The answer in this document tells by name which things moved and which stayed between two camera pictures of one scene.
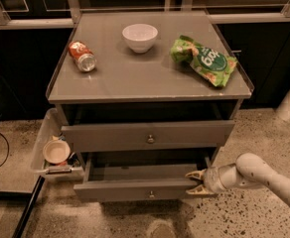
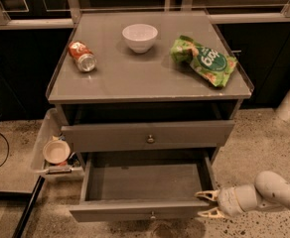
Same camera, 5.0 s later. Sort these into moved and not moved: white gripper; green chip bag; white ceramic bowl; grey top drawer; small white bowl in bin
Moved: white gripper
Not moved: white ceramic bowl; green chip bag; grey top drawer; small white bowl in bin
